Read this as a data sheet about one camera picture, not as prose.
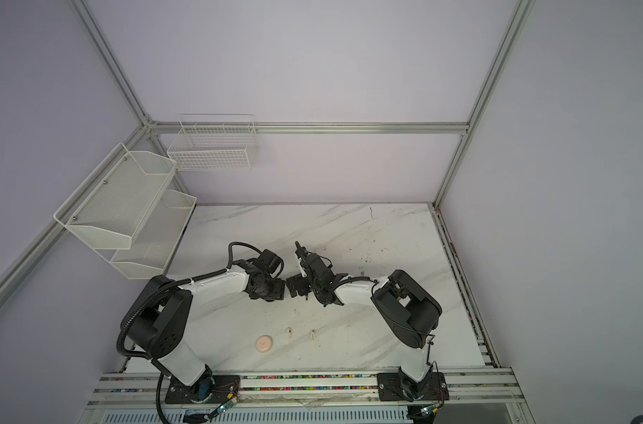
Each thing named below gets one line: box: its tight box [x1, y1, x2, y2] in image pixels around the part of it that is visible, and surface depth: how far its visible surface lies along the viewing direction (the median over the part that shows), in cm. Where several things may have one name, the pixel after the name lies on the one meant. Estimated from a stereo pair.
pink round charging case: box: [255, 334, 273, 353], surface depth 82 cm
